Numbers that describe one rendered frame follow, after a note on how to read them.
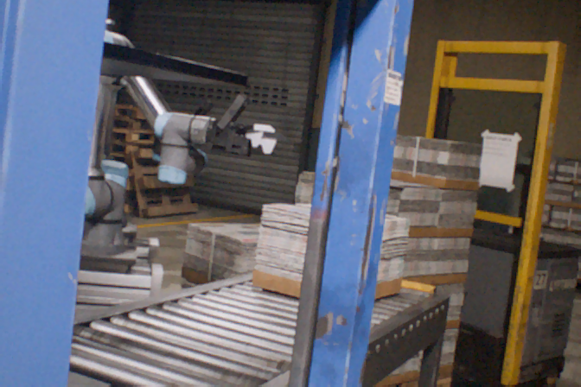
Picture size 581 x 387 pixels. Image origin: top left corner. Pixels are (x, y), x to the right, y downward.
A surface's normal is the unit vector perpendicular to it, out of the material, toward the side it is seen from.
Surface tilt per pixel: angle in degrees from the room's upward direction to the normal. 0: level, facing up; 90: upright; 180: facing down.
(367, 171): 90
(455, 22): 90
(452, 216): 90
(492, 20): 90
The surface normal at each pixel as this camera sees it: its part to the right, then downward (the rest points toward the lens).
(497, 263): -0.73, -0.05
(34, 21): 0.89, 0.14
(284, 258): -0.53, -0.02
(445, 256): 0.68, 0.12
